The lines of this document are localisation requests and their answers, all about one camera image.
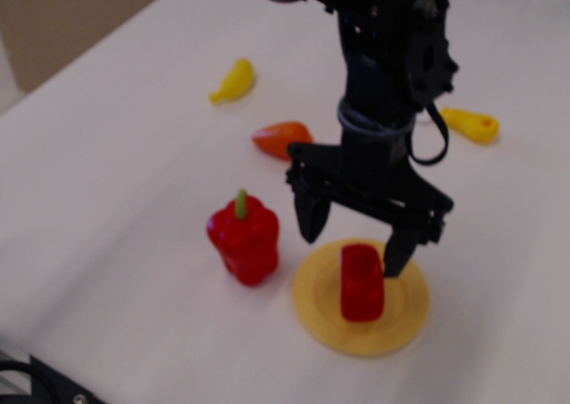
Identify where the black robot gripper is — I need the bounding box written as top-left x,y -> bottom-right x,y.
287,130 -> 453,278

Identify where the red toy sushi piece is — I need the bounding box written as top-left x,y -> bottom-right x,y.
340,243 -> 385,322

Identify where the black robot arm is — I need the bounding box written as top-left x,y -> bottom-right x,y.
271,0 -> 458,278

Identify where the yellow plastic plate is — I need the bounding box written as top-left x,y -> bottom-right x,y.
292,238 -> 430,357

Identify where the red toy bell pepper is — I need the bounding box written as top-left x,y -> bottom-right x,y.
207,190 -> 280,287

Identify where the orange toy carrot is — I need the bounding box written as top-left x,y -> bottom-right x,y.
251,121 -> 314,159

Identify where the yellow toy banana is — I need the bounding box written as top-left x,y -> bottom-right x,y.
208,58 -> 257,105

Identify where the toy knife yellow handle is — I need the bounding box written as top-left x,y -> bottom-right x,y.
425,108 -> 501,144

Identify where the black corner bracket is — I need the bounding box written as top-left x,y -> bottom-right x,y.
29,356 -> 105,404

